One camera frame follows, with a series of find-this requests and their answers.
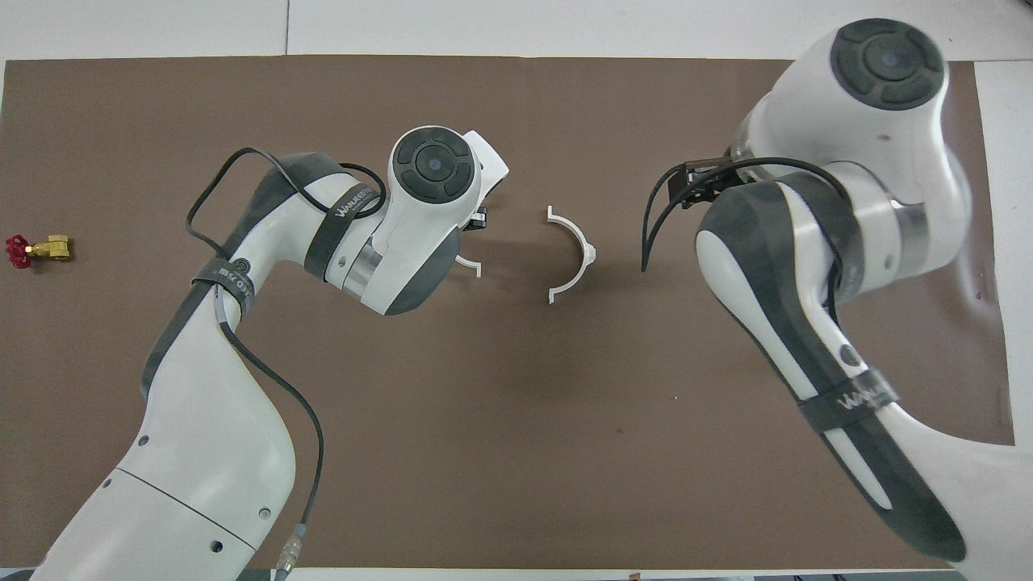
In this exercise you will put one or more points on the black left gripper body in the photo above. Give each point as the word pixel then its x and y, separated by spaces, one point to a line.
pixel 482 219

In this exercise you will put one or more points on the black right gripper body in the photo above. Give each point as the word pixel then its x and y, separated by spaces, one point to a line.
pixel 706 187

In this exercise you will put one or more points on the white half pipe clamp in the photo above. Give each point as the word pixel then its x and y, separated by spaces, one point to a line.
pixel 476 269
pixel 591 254

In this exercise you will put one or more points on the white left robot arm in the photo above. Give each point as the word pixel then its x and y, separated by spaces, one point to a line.
pixel 202 452

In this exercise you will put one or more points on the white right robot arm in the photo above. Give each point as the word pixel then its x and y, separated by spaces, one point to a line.
pixel 807 307

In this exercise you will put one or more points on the brown table mat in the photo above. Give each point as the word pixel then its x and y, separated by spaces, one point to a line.
pixel 516 452

